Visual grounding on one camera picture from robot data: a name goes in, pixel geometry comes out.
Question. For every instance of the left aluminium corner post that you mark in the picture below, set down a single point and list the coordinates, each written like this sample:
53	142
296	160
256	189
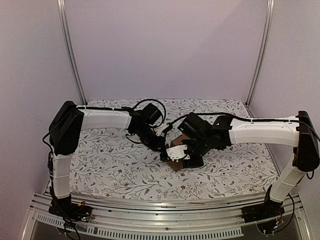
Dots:
61	7

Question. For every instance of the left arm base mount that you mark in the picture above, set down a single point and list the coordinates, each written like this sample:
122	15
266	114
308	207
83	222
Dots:
75	212

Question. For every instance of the right aluminium corner post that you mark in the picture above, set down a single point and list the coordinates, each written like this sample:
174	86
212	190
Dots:
261	53

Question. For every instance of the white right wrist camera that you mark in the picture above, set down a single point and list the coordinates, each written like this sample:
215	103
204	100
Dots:
175	153

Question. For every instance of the aluminium corner post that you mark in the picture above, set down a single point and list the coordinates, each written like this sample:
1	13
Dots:
61	7
261	53

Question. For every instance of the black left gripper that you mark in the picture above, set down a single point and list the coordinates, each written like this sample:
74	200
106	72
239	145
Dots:
161	142

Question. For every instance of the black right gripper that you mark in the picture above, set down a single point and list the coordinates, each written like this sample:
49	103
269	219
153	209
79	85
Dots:
191	155

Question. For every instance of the aluminium front rail frame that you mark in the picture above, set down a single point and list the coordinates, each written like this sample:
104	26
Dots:
206	219

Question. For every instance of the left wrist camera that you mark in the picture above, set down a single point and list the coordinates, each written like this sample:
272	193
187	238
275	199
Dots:
163	129

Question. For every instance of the floral patterned table mat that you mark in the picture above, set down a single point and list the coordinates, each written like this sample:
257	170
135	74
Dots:
109	163

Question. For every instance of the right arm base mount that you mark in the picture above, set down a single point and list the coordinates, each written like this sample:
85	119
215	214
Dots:
261	211

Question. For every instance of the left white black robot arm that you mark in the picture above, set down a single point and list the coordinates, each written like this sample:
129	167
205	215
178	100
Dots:
66	127

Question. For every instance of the brown cardboard box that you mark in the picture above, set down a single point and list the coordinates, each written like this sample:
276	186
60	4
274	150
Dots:
181	139

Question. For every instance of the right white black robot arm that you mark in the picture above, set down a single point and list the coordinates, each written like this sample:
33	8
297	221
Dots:
295	131

